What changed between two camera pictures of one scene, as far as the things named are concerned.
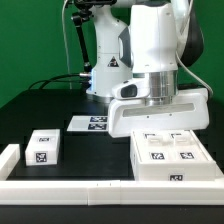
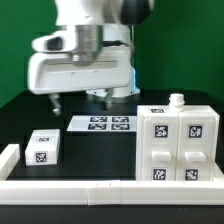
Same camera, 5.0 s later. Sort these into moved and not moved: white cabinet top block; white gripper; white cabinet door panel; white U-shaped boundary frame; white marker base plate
Moved: white cabinet door panel; white gripper
Not moved: white U-shaped boundary frame; white marker base plate; white cabinet top block
